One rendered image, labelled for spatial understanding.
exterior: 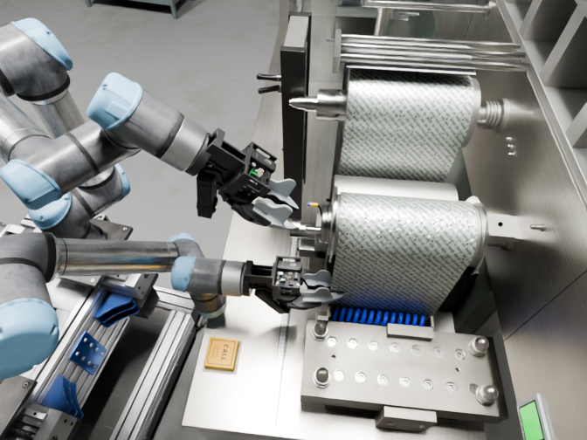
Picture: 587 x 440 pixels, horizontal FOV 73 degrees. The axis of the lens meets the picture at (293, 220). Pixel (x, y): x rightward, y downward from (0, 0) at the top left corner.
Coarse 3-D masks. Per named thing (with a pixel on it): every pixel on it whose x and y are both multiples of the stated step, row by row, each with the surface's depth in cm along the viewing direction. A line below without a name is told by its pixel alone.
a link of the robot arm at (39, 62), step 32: (0, 32) 78; (32, 32) 79; (0, 64) 77; (32, 64) 80; (64, 64) 85; (32, 96) 85; (64, 96) 90; (64, 128) 95; (96, 192) 111; (128, 192) 119
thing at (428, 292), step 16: (336, 272) 78; (352, 272) 78; (368, 272) 77; (384, 272) 76; (400, 272) 76; (336, 288) 83; (352, 288) 83; (368, 288) 82; (384, 288) 81; (400, 288) 81; (416, 288) 80; (432, 288) 79; (448, 288) 79; (336, 304) 89; (352, 304) 89; (368, 304) 88; (384, 304) 87; (400, 304) 86; (416, 304) 85; (432, 304) 85
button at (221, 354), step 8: (216, 344) 95; (224, 344) 95; (232, 344) 95; (208, 352) 94; (216, 352) 94; (224, 352) 94; (232, 352) 94; (208, 360) 93; (216, 360) 93; (224, 360) 93; (232, 360) 93; (208, 368) 94; (216, 368) 93; (224, 368) 92; (232, 368) 92
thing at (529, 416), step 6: (534, 402) 61; (522, 408) 64; (528, 408) 62; (534, 408) 61; (522, 414) 64; (528, 414) 62; (534, 414) 61; (522, 420) 64; (528, 420) 62; (534, 420) 61; (528, 426) 62; (534, 426) 61; (540, 426) 59; (528, 432) 62; (534, 432) 60; (540, 432) 59; (528, 438) 62; (534, 438) 60; (540, 438) 59
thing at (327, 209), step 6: (324, 204) 75; (330, 204) 76; (324, 210) 74; (330, 210) 74; (324, 216) 73; (330, 216) 73; (324, 222) 73; (330, 222) 73; (324, 228) 73; (324, 234) 73; (324, 240) 75
